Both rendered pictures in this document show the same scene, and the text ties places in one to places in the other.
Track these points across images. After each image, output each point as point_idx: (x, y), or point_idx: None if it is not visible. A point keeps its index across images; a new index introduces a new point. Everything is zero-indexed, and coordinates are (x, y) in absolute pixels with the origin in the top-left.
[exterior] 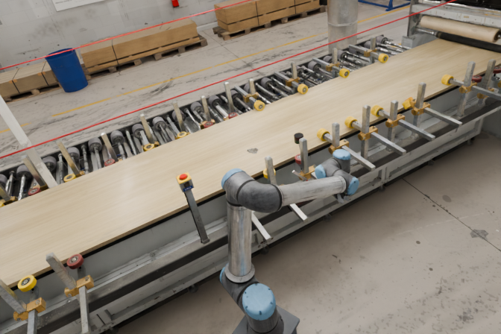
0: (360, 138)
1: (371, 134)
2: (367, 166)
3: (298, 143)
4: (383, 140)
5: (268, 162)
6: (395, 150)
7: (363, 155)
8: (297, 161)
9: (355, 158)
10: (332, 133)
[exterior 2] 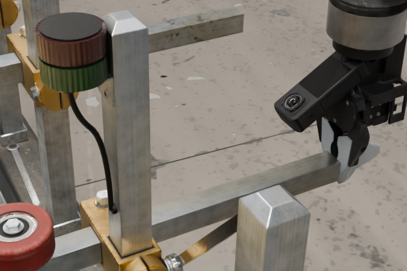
0: (5, 17)
1: None
2: (221, 26)
3: (106, 73)
4: None
5: (306, 232)
6: None
7: (16, 99)
8: (42, 250)
9: (158, 39)
10: None
